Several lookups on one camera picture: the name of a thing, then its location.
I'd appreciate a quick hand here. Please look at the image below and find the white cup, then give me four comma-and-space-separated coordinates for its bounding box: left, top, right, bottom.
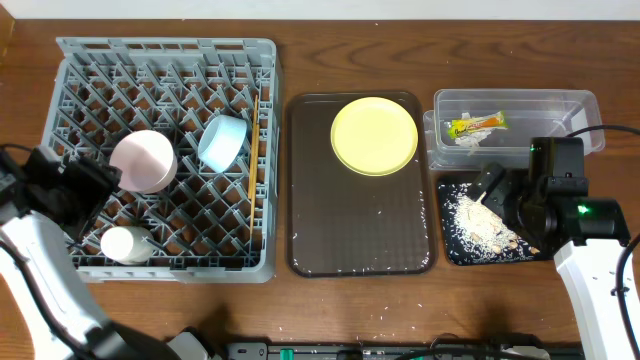
100, 226, 153, 265

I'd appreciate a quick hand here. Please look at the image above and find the pink white bowl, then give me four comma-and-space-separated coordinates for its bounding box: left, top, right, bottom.
109, 130, 178, 194

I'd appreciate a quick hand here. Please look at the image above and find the green orange snack wrapper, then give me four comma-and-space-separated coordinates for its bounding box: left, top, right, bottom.
448, 111, 509, 139

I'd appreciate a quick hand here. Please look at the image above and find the light blue bowl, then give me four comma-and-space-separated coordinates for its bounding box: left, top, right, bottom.
197, 115, 247, 173

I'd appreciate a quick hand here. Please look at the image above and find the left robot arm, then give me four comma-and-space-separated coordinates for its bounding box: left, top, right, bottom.
1, 143, 216, 360

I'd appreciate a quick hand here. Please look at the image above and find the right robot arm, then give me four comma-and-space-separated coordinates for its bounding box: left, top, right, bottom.
468, 137, 639, 359

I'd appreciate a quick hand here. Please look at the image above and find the black waste tray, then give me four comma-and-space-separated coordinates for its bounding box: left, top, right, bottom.
436, 171, 549, 266

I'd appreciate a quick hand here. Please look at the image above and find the spilled rice food waste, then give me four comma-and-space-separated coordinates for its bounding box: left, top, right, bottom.
457, 194, 523, 240

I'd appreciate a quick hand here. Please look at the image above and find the clear plastic waste bin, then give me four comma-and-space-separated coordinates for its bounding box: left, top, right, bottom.
423, 89, 602, 171

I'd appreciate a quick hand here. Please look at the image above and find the grey plastic dish rack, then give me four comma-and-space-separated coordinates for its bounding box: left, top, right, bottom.
42, 37, 282, 283

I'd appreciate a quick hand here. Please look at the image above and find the yellow round plate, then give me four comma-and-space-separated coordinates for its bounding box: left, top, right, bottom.
330, 97, 418, 177

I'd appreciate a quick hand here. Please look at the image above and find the dark brown serving tray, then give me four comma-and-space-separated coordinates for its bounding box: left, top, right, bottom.
286, 92, 436, 278

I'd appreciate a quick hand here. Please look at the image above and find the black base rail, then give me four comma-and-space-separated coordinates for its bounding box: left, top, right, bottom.
217, 333, 585, 360

